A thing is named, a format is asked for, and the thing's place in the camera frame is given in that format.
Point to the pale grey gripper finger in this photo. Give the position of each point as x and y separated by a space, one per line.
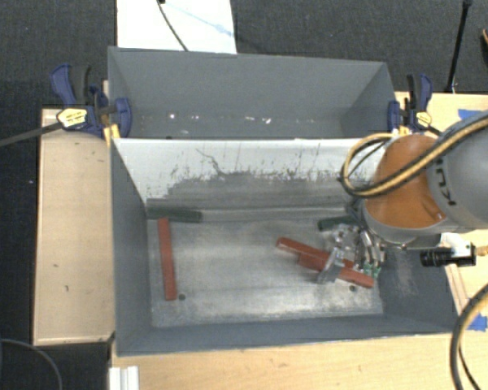
330 267

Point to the black cylinder on white bracket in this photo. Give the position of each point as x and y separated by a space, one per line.
435 257

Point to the red-brown flat block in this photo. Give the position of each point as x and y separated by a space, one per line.
305 254
167 258

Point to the dark green flat block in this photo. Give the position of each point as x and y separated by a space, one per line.
175 213

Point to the grey metal bin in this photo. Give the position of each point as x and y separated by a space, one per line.
244 258

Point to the pale wood flat board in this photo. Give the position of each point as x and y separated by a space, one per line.
73 234

